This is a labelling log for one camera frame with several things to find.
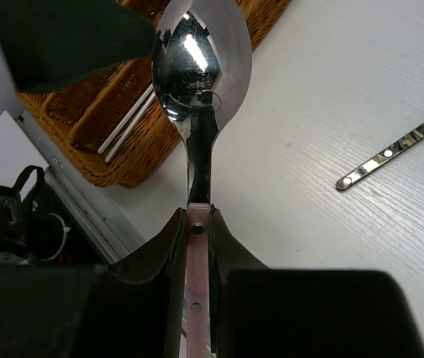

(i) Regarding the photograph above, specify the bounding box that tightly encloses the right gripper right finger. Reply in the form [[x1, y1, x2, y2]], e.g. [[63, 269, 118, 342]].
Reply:
[[209, 209, 424, 357]]

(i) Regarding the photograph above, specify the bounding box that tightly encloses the aluminium table rail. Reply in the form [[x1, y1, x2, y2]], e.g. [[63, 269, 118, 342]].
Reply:
[[16, 111, 145, 263]]

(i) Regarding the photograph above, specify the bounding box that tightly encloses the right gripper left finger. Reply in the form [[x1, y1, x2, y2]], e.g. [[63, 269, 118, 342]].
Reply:
[[0, 209, 186, 357]]

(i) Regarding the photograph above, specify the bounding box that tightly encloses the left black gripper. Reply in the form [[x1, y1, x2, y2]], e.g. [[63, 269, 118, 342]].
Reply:
[[0, 0, 156, 93]]

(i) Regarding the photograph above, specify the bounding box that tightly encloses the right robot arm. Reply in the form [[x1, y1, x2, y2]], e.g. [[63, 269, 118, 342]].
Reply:
[[0, 166, 424, 357]]

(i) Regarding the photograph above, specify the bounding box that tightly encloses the dark handled spoon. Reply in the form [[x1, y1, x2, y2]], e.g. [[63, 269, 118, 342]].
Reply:
[[335, 122, 424, 192]]

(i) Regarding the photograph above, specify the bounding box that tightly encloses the brown wicker cutlery tray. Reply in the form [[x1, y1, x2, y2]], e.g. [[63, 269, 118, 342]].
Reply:
[[16, 0, 293, 189]]

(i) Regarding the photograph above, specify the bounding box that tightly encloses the pink handled spoon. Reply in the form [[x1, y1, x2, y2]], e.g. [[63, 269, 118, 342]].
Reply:
[[152, 0, 252, 357]]

